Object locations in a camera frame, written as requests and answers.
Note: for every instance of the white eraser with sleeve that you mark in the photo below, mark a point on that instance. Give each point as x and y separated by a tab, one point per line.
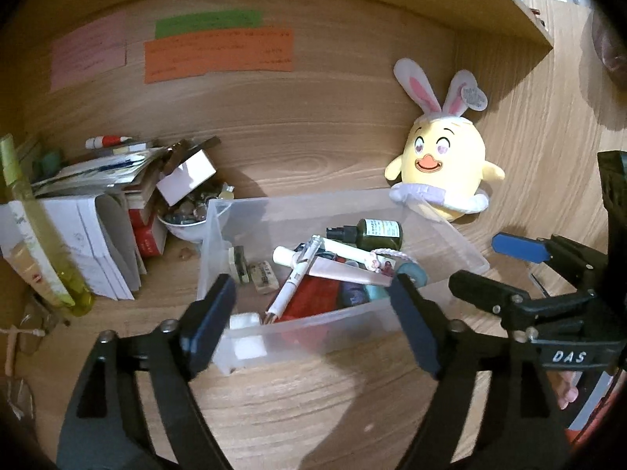
264	276

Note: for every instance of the small white cardboard box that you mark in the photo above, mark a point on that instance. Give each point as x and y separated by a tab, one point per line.
186	178

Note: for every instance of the mint green small bottle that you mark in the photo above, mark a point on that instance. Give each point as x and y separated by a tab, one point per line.
377	294

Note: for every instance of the clear plastic drawer bin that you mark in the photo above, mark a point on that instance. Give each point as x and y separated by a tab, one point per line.
460	254

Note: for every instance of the tan sunscreen bottle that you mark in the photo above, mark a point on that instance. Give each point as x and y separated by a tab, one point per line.
29	264

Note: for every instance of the dark green pump bottle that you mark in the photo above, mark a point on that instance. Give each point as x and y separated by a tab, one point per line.
379	234

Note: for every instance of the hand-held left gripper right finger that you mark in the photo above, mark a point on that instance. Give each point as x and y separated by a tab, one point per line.
416	328

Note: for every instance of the green paper note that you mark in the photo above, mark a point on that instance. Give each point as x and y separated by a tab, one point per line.
205	22

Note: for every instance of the wooden shelf board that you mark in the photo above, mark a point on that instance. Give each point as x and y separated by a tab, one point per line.
509	5

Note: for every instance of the red box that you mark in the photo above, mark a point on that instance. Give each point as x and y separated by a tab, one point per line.
149	242
144	218

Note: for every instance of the pink paper note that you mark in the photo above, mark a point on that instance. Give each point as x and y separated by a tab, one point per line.
88	49

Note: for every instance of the red foil packet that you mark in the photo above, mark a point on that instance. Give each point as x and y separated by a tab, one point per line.
313	298

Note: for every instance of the person's right hand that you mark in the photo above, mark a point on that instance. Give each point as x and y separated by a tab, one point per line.
569	392

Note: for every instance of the yellow chick plush bunny ears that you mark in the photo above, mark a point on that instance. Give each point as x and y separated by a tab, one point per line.
445	156

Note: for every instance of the green black washi tape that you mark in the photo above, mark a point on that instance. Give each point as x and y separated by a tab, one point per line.
237	264

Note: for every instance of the folded white papers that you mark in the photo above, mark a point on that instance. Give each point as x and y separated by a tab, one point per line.
98	245

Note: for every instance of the stack of paper leaflets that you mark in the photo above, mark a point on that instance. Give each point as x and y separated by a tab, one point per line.
98	169

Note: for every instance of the teal bottle cap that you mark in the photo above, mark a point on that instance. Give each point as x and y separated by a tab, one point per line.
51	161

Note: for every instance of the wooden stick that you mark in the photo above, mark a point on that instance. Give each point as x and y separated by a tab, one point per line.
11	352

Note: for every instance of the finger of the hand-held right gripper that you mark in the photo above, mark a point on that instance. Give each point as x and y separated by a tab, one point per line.
519	246
490	293

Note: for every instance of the orange paper note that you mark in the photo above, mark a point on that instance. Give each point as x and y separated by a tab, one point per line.
220	54

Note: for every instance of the pink tube with white cap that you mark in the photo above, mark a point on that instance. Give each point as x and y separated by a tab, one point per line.
343	274

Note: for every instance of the pale pink lipstick tube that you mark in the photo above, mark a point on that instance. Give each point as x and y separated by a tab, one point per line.
343	249

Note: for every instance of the eyeglasses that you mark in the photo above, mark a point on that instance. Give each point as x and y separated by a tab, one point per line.
36	325

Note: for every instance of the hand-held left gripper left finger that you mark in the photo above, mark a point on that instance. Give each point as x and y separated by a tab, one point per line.
210	325

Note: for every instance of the red and white pen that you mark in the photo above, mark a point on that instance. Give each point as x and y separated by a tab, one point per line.
105	142

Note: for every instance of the black thin tool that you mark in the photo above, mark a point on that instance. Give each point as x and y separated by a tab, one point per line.
539	285

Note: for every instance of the dark purple spray bottle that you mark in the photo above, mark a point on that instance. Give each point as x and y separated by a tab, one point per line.
352	296

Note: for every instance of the yellow green spray bottle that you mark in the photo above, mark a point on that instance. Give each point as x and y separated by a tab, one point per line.
44	240

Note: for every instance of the dark red round object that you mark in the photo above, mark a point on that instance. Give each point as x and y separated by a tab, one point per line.
612	49

